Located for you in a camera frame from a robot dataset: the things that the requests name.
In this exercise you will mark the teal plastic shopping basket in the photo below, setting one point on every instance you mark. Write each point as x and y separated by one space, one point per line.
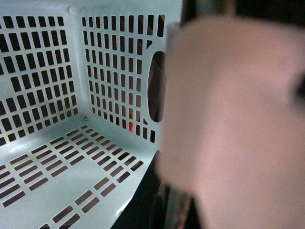
78 108

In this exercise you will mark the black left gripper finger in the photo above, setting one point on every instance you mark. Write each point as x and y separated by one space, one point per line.
146 210

